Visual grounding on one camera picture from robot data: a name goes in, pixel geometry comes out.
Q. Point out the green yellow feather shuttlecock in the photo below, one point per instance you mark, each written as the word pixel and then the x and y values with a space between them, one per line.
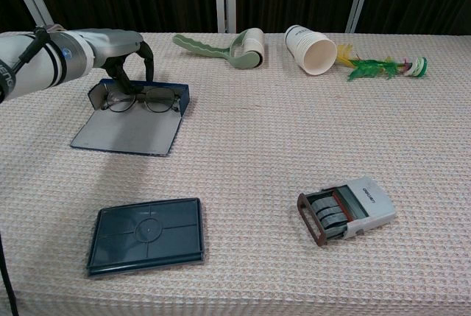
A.
pixel 417 66

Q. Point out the black eyeglasses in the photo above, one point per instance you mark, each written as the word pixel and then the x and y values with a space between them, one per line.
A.
pixel 160 100

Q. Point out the green lint roller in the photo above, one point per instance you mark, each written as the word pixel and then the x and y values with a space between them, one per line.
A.
pixel 254 49

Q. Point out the dark blue wallet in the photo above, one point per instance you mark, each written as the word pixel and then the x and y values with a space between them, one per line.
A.
pixel 147 231

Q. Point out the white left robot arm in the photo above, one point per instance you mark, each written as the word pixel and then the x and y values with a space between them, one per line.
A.
pixel 40 62

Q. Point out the beige waffle tablecloth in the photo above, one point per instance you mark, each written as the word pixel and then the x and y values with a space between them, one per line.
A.
pixel 257 139

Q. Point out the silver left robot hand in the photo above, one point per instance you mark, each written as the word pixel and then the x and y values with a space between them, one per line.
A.
pixel 110 45

